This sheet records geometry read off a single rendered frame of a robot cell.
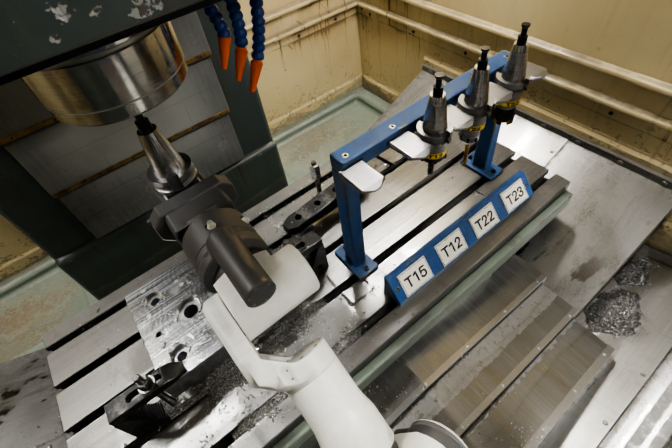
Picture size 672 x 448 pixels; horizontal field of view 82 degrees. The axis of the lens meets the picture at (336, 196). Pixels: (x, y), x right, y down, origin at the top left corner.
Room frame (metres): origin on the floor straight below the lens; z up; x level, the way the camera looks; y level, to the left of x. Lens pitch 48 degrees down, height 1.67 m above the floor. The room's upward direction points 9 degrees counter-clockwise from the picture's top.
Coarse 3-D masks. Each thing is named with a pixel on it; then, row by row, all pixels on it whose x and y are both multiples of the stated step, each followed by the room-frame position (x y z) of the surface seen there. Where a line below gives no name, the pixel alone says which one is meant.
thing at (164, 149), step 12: (156, 132) 0.43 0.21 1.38; (144, 144) 0.42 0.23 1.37; (156, 144) 0.42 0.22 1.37; (168, 144) 0.43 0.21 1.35; (156, 156) 0.41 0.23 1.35; (168, 156) 0.42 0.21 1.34; (180, 156) 0.44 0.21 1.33; (156, 168) 0.41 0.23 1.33; (168, 168) 0.41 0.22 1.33; (180, 168) 0.42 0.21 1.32
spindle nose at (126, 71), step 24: (168, 24) 0.43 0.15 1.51; (120, 48) 0.37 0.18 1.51; (144, 48) 0.38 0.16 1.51; (168, 48) 0.41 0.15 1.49; (48, 72) 0.35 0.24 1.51; (72, 72) 0.35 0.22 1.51; (96, 72) 0.36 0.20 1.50; (120, 72) 0.36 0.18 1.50; (144, 72) 0.38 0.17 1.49; (168, 72) 0.40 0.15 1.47; (48, 96) 0.36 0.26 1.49; (72, 96) 0.35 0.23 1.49; (96, 96) 0.35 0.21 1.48; (120, 96) 0.36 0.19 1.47; (144, 96) 0.37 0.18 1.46; (168, 96) 0.39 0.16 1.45; (72, 120) 0.36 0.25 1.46; (96, 120) 0.35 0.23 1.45; (120, 120) 0.36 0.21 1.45
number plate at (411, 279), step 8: (416, 264) 0.43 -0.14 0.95; (424, 264) 0.43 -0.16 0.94; (408, 272) 0.41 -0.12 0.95; (416, 272) 0.41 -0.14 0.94; (424, 272) 0.42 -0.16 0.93; (400, 280) 0.40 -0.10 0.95; (408, 280) 0.40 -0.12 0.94; (416, 280) 0.40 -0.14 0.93; (424, 280) 0.40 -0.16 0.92; (408, 288) 0.39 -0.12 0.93; (416, 288) 0.39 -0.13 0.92; (408, 296) 0.37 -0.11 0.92
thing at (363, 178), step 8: (360, 160) 0.49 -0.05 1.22; (352, 168) 0.47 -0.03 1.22; (360, 168) 0.47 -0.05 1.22; (368, 168) 0.46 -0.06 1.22; (344, 176) 0.45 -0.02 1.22; (352, 176) 0.45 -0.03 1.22; (360, 176) 0.45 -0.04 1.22; (368, 176) 0.45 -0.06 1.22; (376, 176) 0.44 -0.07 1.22; (384, 176) 0.44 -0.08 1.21; (352, 184) 0.43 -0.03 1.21; (360, 184) 0.43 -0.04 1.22; (368, 184) 0.43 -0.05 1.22; (376, 184) 0.43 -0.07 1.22; (360, 192) 0.42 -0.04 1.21; (368, 192) 0.41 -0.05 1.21
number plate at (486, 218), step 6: (480, 210) 0.53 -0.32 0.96; (486, 210) 0.54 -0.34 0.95; (492, 210) 0.54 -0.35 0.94; (474, 216) 0.52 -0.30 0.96; (480, 216) 0.52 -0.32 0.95; (486, 216) 0.53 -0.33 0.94; (492, 216) 0.53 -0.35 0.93; (474, 222) 0.51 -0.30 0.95; (480, 222) 0.51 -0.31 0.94; (486, 222) 0.52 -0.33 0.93; (492, 222) 0.52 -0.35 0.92; (474, 228) 0.50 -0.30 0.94; (480, 228) 0.50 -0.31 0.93; (486, 228) 0.51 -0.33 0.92; (480, 234) 0.49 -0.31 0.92
